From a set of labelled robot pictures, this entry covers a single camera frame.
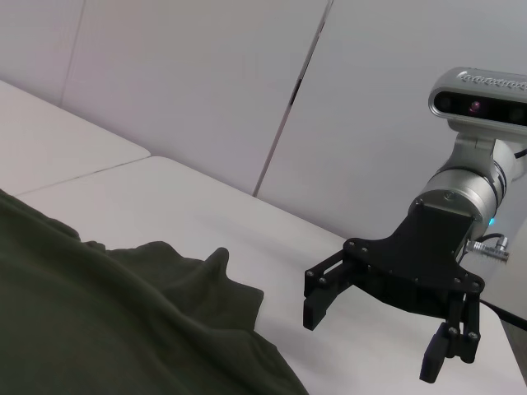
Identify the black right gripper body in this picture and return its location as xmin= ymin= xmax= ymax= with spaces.
xmin=343 ymin=198 xmax=486 ymax=318

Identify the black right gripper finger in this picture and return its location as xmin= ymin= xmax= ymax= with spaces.
xmin=303 ymin=246 xmax=364 ymax=331
xmin=418 ymin=287 xmax=482 ymax=383

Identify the dark green shirt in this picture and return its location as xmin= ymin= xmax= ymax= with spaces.
xmin=0 ymin=188 xmax=310 ymax=395

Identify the right arm connector cable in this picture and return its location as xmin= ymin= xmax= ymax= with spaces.
xmin=464 ymin=232 xmax=511 ymax=261

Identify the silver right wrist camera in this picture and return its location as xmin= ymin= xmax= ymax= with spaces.
xmin=427 ymin=67 xmax=527 ymax=133

